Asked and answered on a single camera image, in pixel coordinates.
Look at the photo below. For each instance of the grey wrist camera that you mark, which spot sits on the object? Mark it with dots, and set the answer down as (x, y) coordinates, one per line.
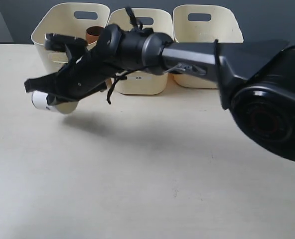
(74, 47)

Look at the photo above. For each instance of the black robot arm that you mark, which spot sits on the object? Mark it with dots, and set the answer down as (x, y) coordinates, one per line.
(256, 80)

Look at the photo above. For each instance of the white paper cup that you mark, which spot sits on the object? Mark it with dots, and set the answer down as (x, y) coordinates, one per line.
(39, 101)

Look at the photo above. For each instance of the brown wooden cup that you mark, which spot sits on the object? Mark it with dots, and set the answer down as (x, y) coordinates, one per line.
(93, 33)

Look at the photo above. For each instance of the left cream plastic bin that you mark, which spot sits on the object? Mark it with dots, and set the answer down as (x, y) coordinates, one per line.
(69, 18)

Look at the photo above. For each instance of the cream plastic bin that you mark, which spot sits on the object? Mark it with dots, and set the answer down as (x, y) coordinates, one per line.
(69, 18)
(205, 23)
(141, 83)

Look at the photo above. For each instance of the right cream plastic bin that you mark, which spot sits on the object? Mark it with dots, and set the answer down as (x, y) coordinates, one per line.
(205, 23)

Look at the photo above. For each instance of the middle cream plastic bin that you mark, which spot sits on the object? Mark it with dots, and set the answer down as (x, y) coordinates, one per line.
(141, 83)

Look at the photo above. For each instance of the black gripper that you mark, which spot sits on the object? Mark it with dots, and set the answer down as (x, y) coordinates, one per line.
(74, 81)

